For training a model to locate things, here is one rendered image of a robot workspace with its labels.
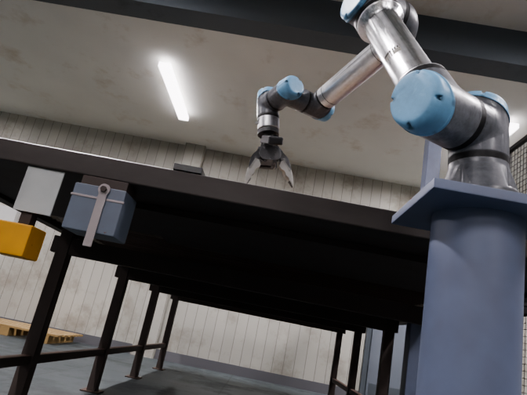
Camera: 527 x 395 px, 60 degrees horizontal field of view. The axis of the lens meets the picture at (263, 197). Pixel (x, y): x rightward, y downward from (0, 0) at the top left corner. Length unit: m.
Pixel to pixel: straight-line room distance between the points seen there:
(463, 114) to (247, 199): 0.54
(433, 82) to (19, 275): 6.66
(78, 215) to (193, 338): 5.24
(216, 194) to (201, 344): 5.26
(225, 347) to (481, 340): 5.57
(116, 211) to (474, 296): 0.82
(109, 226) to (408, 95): 0.75
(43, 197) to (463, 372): 1.03
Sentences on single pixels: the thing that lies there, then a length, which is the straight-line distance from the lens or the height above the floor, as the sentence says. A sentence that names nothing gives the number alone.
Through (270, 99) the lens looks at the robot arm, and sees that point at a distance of 1.50.
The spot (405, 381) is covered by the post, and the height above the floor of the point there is 0.45.
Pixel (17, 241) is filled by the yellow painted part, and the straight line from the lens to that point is 1.26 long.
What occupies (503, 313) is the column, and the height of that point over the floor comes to 0.67.
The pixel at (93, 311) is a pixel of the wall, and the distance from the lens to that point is 6.70.
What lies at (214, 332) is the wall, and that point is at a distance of 6.33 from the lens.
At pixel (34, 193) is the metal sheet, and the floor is 0.79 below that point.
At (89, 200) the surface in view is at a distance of 1.22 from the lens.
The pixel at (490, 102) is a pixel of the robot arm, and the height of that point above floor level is 1.08.
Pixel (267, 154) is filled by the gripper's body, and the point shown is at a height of 1.10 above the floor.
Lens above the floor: 0.55
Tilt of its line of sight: 17 degrees up
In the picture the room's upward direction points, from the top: 12 degrees clockwise
